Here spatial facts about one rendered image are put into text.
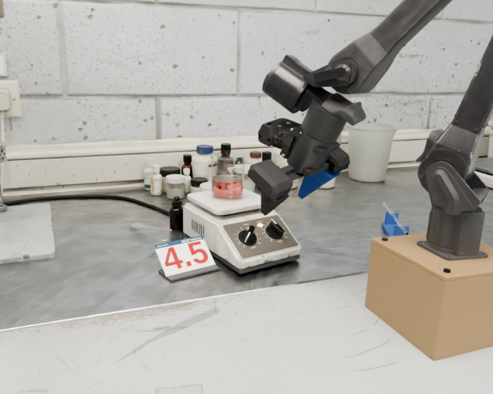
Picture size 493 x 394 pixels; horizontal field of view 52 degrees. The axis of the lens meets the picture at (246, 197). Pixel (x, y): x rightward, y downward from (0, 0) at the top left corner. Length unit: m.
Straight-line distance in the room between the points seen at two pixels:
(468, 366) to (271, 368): 0.23
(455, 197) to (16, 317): 0.58
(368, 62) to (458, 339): 0.36
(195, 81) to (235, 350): 0.88
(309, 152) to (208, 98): 0.69
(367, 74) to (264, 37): 0.78
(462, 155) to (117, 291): 0.51
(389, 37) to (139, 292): 0.49
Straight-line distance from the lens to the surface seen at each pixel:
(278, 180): 0.72
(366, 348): 0.67
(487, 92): 0.67
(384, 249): 0.71
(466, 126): 0.67
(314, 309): 0.74
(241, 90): 1.43
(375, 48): 0.70
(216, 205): 0.88
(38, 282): 0.85
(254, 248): 0.84
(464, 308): 0.67
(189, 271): 0.83
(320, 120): 0.72
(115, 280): 0.83
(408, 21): 0.69
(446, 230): 0.69
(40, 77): 1.33
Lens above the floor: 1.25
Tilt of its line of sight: 16 degrees down
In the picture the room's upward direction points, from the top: 2 degrees clockwise
